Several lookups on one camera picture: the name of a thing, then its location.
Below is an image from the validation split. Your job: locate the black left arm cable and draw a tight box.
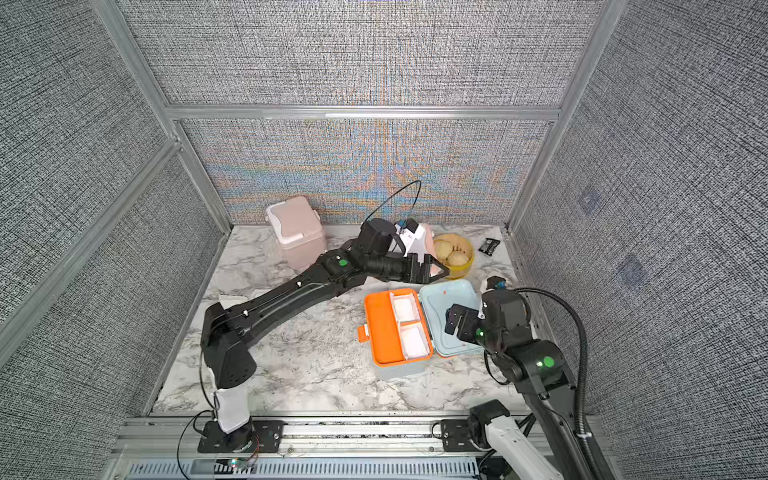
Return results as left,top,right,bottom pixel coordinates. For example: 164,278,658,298
362,179,423,226

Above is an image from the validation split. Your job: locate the white gauze packet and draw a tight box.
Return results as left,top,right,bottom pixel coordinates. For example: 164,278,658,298
399,322,430,360
218,295,248,309
389,293,421,325

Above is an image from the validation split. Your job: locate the aluminium front rail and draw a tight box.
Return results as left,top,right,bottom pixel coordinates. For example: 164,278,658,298
101,411,515,479

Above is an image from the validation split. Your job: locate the orange tray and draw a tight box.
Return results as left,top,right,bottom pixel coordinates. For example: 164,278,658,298
357,288,434,379

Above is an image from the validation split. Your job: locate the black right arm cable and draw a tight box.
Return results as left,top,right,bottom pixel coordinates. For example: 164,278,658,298
512,286,601,480

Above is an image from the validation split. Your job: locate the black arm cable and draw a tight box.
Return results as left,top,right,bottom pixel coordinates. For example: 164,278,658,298
512,286,601,480
362,179,423,226

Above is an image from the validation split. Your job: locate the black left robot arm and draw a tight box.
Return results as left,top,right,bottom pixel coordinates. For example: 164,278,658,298
200,218,450,452

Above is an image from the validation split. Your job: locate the yellow bamboo steamer basket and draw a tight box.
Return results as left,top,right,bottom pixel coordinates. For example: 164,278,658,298
433,233,475,280

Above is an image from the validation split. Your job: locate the small black wrapper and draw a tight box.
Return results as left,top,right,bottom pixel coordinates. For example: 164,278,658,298
478,238,501,257

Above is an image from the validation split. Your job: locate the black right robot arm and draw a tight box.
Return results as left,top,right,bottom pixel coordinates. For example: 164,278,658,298
446,284,614,479

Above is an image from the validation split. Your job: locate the pink first aid box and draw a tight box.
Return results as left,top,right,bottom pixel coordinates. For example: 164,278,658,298
266,196,327,270

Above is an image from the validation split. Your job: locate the blue orange first aid box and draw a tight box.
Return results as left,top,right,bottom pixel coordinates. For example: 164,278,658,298
357,280,482,380

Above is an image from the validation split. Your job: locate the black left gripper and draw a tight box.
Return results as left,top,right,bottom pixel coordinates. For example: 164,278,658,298
366,253,450,285

